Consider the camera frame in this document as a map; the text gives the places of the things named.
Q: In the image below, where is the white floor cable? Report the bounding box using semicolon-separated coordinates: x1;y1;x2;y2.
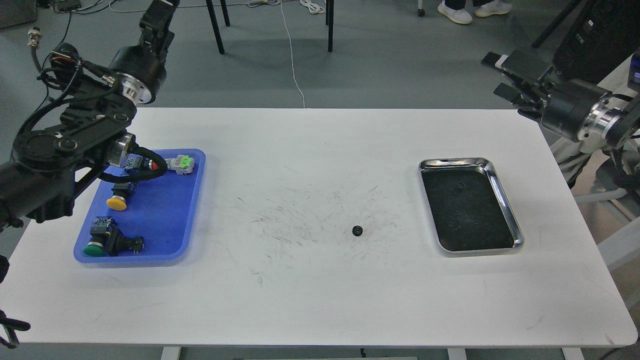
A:
280;0;306;109

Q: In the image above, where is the black chair leg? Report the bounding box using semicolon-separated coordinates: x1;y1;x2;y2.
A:
205;0;226;55
324;0;335;53

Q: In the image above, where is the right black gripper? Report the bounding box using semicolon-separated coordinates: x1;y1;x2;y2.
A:
481;50;611;142

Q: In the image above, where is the right white sneaker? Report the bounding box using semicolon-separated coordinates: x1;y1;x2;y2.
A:
474;0;514;18

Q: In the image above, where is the black floor cable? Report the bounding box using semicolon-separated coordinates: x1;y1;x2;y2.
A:
52;10;73;51

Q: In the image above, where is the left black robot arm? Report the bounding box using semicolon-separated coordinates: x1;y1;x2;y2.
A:
0;0;179;228

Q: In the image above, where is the black chair leg right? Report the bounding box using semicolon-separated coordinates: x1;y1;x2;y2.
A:
324;0;335;53

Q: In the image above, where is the black chair leg left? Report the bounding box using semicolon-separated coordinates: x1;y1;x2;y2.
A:
205;0;226;55

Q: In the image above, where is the silver metal tray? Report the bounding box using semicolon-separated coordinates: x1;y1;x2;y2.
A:
418;157;525;256

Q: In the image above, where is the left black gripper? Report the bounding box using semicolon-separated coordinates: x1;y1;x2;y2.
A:
108;0;180;105

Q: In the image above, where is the yellow push button switch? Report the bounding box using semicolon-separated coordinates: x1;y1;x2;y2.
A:
106;182;138;211

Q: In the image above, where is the green grey connector switch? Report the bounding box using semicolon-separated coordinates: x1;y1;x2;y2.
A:
164;154;195;176

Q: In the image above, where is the red push button switch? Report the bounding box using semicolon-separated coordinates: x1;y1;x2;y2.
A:
122;154;160;175

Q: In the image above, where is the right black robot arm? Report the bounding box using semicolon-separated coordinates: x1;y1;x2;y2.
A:
481;50;639;191

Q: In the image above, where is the black switch module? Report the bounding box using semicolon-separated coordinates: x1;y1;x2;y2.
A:
106;228;145;256

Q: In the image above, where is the white sneaker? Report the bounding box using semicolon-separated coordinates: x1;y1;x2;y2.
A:
474;0;514;18
437;2;473;25

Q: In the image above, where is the green push button switch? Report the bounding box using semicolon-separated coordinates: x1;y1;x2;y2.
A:
82;216;118;257

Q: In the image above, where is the left white sneaker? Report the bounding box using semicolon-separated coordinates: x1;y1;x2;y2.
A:
437;2;473;25

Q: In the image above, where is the blue plastic tray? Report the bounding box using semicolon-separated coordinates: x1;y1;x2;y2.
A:
73;148;206;268

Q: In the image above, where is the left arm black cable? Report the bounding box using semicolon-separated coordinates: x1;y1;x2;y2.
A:
97;145;169;184

